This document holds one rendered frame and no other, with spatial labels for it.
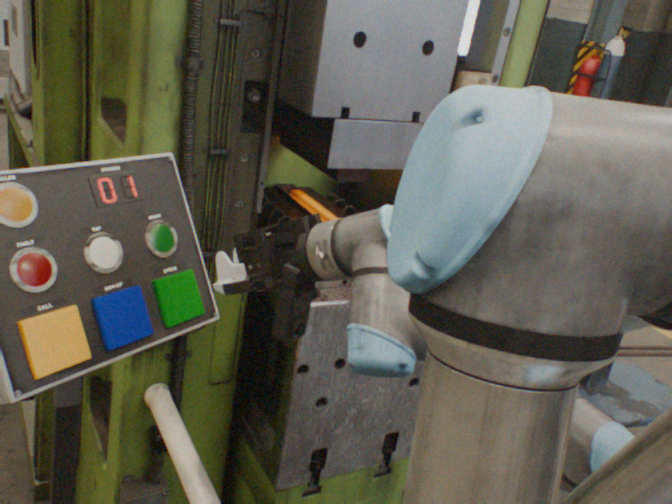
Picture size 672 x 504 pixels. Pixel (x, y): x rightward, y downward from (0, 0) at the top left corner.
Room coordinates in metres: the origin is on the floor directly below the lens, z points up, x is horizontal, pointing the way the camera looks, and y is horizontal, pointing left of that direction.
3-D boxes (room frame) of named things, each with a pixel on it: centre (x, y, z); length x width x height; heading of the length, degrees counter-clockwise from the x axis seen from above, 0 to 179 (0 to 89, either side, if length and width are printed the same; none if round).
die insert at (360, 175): (1.50, 0.07, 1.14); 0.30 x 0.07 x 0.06; 32
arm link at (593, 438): (0.77, -0.38, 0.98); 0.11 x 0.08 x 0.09; 32
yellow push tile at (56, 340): (0.75, 0.34, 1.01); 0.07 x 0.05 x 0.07; 147
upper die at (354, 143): (1.45, 0.07, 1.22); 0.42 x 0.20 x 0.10; 32
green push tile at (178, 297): (0.92, 0.23, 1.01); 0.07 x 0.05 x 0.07; 147
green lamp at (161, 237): (0.94, 0.27, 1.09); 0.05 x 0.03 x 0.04; 122
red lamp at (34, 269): (0.77, 0.38, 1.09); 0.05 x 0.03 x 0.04; 122
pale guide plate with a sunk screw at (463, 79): (1.55, -0.24, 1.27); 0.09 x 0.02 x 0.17; 122
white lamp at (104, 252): (0.86, 0.32, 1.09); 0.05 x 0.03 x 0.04; 122
